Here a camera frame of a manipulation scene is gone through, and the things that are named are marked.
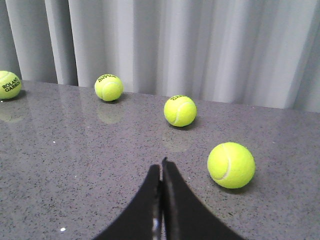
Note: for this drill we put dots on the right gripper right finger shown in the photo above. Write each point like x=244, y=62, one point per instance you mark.
x=185, y=217

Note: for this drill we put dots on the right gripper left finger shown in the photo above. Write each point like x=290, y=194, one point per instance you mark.
x=141, y=218

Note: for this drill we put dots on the near right tennis ball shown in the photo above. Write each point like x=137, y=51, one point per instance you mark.
x=231, y=165

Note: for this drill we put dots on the centre tennis ball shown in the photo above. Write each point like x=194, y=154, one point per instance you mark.
x=108, y=87

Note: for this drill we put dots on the Roland Garros tennis ball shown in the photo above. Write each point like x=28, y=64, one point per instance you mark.
x=10, y=85

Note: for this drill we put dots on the grey pleated curtain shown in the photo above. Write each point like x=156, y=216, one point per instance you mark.
x=255, y=52

